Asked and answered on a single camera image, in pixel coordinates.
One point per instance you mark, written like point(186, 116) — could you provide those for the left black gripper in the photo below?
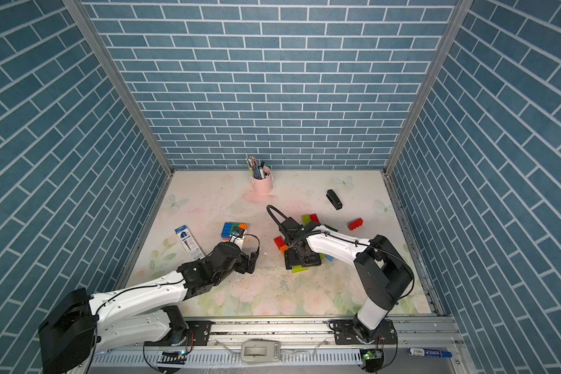
point(244, 267)

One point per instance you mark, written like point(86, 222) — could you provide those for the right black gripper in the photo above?
point(290, 259)

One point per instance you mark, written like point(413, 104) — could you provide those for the small red lego brick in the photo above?
point(279, 242)

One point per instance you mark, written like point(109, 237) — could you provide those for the dark green lego brick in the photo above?
point(234, 227)

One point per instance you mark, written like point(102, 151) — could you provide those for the red lego brick bottom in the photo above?
point(355, 224)

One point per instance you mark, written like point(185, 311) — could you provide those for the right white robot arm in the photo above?
point(384, 274)

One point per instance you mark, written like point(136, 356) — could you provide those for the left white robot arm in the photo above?
point(82, 324)

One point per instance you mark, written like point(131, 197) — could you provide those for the red lego brick top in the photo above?
point(314, 218)

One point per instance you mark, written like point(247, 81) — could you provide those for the green lego brick right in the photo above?
point(331, 228)

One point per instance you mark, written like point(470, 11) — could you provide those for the white blue small box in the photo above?
point(189, 243)

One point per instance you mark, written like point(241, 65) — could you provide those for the black stapler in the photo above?
point(334, 199)

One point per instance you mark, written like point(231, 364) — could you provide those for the pink pen cup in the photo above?
point(263, 186)

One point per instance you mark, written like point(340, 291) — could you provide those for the pens in cup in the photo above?
point(256, 168)

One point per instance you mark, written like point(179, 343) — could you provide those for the white handheld device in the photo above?
point(260, 351)

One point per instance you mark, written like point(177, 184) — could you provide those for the blue white marker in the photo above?
point(423, 352)

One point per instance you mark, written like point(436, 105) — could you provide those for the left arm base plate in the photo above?
point(196, 333)

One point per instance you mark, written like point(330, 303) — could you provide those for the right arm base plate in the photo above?
point(351, 331)

